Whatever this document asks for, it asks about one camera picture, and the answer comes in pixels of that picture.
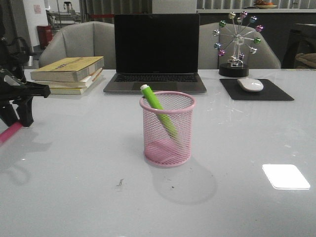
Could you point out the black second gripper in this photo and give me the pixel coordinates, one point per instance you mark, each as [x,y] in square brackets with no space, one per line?
[13,83]

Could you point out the pink highlighter pen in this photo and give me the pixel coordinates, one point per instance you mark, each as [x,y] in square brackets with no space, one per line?
[9,132]

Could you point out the green highlighter pen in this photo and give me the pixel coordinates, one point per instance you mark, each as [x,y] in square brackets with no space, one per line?
[155,104]

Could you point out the pink mesh pen holder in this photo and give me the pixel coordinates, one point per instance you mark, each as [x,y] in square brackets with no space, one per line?
[159,148]

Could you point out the bottom pale book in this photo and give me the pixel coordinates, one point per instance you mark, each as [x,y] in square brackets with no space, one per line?
[73,90]

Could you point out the yellow top book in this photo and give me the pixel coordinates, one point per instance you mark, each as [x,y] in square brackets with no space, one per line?
[70,69]

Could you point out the middle white book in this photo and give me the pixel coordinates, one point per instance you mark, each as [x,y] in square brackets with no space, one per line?
[84,83]

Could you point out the red bin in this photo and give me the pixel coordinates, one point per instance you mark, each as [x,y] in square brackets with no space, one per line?
[45,35]

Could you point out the grey left armchair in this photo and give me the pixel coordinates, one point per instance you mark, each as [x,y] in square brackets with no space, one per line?
[80,40]

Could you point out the grey armchair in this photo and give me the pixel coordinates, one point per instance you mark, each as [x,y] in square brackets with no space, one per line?
[214,51]
[80,40]

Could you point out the grey open laptop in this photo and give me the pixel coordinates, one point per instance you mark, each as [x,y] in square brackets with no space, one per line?
[160,50]

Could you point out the grey right armchair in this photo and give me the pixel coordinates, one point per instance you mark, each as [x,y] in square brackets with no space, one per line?
[214,51]

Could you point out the ferris wheel desk toy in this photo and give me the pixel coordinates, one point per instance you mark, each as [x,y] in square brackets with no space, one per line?
[237,36]

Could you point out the white computer mouse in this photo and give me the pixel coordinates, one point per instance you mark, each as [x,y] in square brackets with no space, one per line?
[250,85]

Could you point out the black mouse pad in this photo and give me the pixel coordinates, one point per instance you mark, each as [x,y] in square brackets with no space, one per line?
[270,92]

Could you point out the fruit bowl on counter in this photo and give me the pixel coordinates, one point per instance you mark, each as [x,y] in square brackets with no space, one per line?
[263,4]

